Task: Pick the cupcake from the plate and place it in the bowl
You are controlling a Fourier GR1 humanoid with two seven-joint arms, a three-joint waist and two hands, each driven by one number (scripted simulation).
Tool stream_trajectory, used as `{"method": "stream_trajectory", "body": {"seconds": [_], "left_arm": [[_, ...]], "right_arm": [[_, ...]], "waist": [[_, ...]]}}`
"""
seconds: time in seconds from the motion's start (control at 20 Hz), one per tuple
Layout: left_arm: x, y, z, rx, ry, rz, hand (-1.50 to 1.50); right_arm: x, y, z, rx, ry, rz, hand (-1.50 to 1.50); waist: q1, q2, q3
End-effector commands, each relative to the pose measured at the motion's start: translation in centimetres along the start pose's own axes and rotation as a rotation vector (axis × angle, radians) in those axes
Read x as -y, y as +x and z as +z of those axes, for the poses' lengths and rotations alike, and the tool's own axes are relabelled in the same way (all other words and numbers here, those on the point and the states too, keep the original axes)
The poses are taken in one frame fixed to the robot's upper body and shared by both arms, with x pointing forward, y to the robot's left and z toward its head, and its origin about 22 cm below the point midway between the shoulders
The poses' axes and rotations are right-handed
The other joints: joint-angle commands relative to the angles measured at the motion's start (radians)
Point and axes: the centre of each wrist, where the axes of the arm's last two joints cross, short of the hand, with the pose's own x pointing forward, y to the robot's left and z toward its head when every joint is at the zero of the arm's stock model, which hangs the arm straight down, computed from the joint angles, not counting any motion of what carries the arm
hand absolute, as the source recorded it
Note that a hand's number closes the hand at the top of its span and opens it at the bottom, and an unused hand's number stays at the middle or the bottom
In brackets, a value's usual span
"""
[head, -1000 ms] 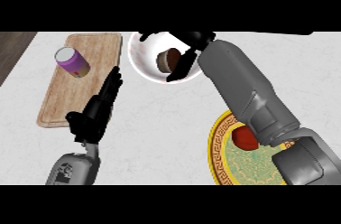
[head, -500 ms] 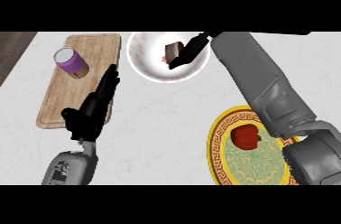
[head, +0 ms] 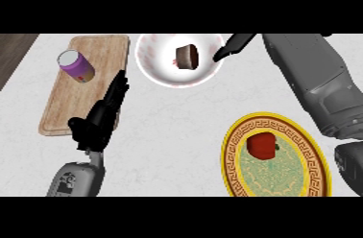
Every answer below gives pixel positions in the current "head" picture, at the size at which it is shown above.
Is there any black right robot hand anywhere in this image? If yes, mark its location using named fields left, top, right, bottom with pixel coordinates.
left=212, top=33, right=260, bottom=63

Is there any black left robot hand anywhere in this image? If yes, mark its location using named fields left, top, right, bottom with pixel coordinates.
left=67, top=69, right=130, bottom=154

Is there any brown cupcake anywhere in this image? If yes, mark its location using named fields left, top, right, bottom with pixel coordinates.
left=173, top=43, right=200, bottom=71

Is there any white bowl with pink pattern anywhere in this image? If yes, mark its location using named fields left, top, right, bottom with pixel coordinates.
left=135, top=33, right=228, bottom=88

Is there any yellow patterned plate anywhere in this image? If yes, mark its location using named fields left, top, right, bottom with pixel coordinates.
left=220, top=111, right=334, bottom=198

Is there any wooden cutting board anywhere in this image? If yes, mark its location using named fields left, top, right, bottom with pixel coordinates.
left=37, top=35, right=132, bottom=137

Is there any purple can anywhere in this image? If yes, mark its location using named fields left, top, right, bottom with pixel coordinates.
left=55, top=49, right=96, bottom=84

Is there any red bell pepper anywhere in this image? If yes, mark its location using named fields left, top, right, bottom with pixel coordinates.
left=245, top=131, right=281, bottom=161

